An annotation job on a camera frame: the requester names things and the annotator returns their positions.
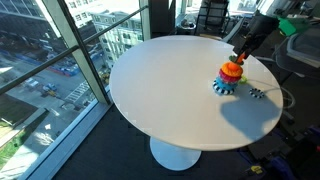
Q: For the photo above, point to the black equipment pile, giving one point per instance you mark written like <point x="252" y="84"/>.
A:
<point x="279" y="157"/>

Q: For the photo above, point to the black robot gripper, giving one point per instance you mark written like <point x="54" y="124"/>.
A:
<point x="260" y="27"/>

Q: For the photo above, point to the white round table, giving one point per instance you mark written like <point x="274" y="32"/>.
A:
<point x="164" y="87"/>

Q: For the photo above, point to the white table pedestal base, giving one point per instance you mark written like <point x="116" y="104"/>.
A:
<point x="173" y="157"/>

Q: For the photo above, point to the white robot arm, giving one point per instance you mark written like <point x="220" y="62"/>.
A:
<point x="299" y="52"/>

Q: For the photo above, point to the orange stacking rod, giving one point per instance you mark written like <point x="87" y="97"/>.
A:
<point x="240" y="59"/>

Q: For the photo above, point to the black office chair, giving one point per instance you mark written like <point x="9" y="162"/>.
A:
<point x="213" y="16"/>

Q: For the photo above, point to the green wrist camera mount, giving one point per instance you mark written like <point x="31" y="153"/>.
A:
<point x="290" y="26"/>

